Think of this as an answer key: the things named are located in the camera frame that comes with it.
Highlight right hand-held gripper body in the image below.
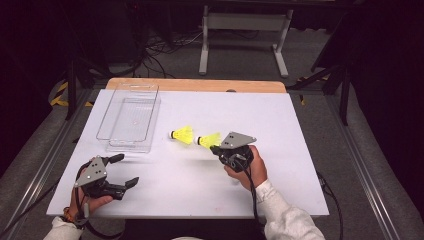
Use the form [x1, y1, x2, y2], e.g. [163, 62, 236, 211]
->
[216, 131, 258, 174]

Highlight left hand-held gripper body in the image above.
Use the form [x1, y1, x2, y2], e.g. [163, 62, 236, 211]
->
[74, 155, 127, 201]

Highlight yellow shuttlecock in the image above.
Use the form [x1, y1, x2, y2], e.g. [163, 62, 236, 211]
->
[195, 132, 222, 150]
[169, 125, 195, 146]

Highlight person's left hand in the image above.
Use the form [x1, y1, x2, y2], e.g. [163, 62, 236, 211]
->
[69, 186, 114, 220]

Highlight person's right hand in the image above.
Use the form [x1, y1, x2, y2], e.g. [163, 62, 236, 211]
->
[223, 144, 269, 192]

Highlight white board sheet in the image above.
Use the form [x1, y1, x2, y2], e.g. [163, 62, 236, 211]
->
[45, 89, 331, 220]

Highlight clear plastic container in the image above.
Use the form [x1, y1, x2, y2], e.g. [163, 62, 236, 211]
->
[95, 83, 162, 154]

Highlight wooden table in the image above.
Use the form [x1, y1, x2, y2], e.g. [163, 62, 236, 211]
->
[105, 77, 288, 94]

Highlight black metal stand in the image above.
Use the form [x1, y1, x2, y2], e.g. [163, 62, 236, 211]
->
[64, 56, 116, 122]
[287, 64, 351, 127]

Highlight yellow black hazard tape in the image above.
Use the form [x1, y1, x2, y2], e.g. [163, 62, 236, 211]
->
[49, 81, 94, 108]

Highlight white metal stand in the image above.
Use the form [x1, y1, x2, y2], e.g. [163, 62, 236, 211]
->
[198, 4, 294, 79]

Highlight left hand-held gripper cable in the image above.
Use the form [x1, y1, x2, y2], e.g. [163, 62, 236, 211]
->
[74, 163, 123, 240]

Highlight hand-held gripper cable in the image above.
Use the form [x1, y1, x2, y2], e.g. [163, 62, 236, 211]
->
[233, 156, 261, 223]
[74, 163, 123, 240]

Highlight aluminium rail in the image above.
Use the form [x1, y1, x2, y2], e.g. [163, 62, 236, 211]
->
[324, 94, 401, 240]
[0, 88, 98, 240]

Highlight brown bead bracelet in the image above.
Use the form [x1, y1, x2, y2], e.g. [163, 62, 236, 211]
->
[62, 206, 78, 224]

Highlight right hand-held gripper cable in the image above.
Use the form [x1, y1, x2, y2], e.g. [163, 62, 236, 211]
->
[233, 156, 261, 223]

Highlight black floor cable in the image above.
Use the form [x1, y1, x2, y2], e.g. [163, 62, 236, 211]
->
[0, 181, 62, 236]
[315, 170, 345, 238]

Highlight bundle of black cables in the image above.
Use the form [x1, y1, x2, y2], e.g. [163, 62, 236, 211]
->
[133, 29, 204, 80]

